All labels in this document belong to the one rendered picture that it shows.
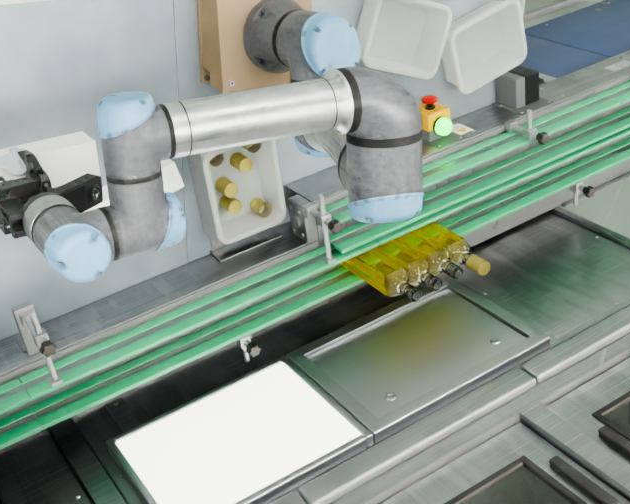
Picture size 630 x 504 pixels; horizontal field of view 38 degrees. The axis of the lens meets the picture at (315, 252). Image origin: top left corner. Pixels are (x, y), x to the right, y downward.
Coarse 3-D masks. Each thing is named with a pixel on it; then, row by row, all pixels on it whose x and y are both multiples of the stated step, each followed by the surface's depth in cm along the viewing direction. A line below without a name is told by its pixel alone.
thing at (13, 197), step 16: (0, 176) 137; (32, 176) 136; (0, 192) 132; (16, 192) 134; (32, 192) 135; (48, 192) 131; (0, 208) 133; (16, 208) 130; (0, 224) 138; (16, 224) 130
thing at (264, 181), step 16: (272, 144) 200; (208, 160) 193; (224, 160) 203; (256, 160) 208; (272, 160) 202; (208, 176) 194; (224, 176) 205; (240, 176) 207; (256, 176) 209; (272, 176) 205; (208, 192) 197; (240, 192) 209; (256, 192) 211; (272, 192) 208; (272, 208) 211; (224, 224) 209; (240, 224) 208; (256, 224) 208; (272, 224) 208; (224, 240) 203
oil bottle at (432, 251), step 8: (416, 232) 214; (400, 240) 213; (408, 240) 212; (416, 240) 211; (424, 240) 211; (432, 240) 210; (416, 248) 209; (424, 248) 208; (432, 248) 207; (440, 248) 207; (424, 256) 206; (432, 256) 205; (440, 256) 205; (448, 256) 206; (432, 264) 205; (432, 272) 207; (440, 272) 207
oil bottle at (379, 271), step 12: (372, 252) 210; (348, 264) 214; (360, 264) 209; (372, 264) 206; (384, 264) 205; (396, 264) 204; (360, 276) 211; (372, 276) 206; (384, 276) 201; (396, 276) 201; (408, 276) 203; (384, 288) 203; (396, 288) 201
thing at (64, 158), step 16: (32, 144) 150; (48, 144) 149; (64, 144) 149; (80, 144) 149; (48, 160) 147; (64, 160) 148; (80, 160) 150; (96, 160) 151; (16, 176) 145; (48, 176) 148; (64, 176) 149
